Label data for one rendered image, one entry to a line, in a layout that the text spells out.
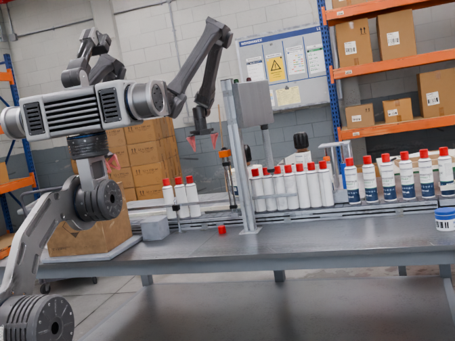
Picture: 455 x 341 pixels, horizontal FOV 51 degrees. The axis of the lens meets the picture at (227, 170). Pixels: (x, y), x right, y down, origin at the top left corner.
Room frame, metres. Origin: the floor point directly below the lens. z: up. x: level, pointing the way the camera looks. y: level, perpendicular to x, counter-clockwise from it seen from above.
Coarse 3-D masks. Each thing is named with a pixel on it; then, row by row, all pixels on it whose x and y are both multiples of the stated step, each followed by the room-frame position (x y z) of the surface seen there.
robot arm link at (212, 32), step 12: (216, 24) 1.87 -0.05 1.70; (204, 36) 1.86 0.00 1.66; (216, 36) 1.87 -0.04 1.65; (204, 48) 1.84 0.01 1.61; (192, 60) 1.83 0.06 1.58; (180, 72) 1.82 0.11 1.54; (192, 72) 1.83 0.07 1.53; (180, 84) 1.80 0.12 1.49; (180, 96) 1.79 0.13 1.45; (180, 108) 1.81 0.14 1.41
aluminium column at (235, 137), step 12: (228, 84) 2.04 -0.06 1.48; (228, 96) 2.05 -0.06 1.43; (228, 108) 2.05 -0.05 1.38; (240, 132) 2.07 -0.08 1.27; (240, 144) 2.04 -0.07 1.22; (240, 156) 2.04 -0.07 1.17; (240, 168) 2.04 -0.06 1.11; (240, 180) 2.06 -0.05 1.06; (240, 192) 2.05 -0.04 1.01; (240, 204) 2.05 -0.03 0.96; (252, 204) 2.07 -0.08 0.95; (252, 216) 2.04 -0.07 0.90; (252, 228) 2.04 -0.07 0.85
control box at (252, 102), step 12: (240, 84) 2.02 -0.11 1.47; (252, 84) 2.05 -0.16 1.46; (264, 84) 2.09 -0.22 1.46; (240, 96) 2.01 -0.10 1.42; (252, 96) 2.05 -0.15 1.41; (264, 96) 2.09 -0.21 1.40; (240, 108) 2.02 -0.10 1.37; (252, 108) 2.04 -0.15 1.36; (264, 108) 2.08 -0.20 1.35; (240, 120) 2.03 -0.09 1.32; (252, 120) 2.04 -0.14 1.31; (264, 120) 2.08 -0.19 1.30
